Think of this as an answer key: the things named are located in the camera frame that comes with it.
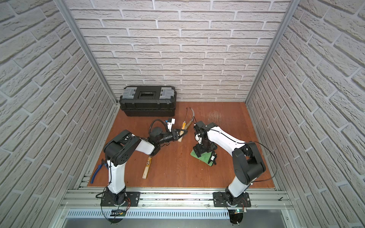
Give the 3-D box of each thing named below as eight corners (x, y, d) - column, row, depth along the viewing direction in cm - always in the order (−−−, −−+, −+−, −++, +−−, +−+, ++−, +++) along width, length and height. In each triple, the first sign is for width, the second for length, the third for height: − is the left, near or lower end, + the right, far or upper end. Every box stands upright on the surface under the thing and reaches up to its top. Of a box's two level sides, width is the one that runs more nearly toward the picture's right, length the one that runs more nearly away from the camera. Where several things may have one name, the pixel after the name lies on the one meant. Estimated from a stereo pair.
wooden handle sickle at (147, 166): (142, 178, 82) (141, 177, 81) (149, 157, 91) (148, 155, 89) (145, 179, 82) (145, 178, 81) (152, 157, 91) (152, 156, 89)
